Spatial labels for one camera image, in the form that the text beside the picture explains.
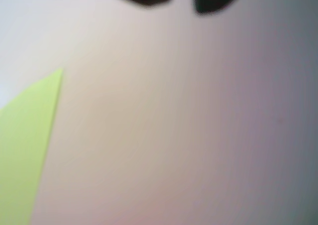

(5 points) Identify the green square sheet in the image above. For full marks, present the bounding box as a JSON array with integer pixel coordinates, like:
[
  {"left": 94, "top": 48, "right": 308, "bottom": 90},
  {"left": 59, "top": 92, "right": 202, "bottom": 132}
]
[{"left": 0, "top": 68, "right": 64, "bottom": 225}]

